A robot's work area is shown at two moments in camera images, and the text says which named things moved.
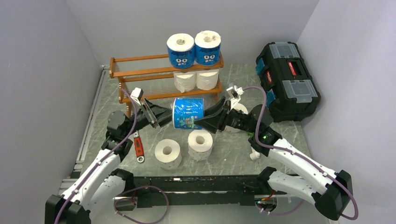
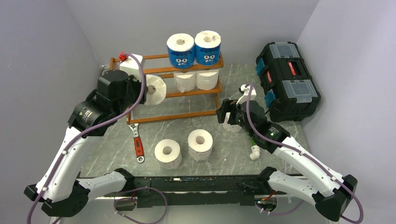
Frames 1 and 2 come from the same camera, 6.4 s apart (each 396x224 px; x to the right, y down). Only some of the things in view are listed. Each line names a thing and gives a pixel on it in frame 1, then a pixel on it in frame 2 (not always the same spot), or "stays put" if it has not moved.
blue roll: x=208 y=45 stays put
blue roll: x=186 y=110 to x=156 y=90
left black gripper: x=155 y=114 to x=138 y=84
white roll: x=185 y=81 stays put
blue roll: x=181 y=47 stays put
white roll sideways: x=207 y=80 stays put
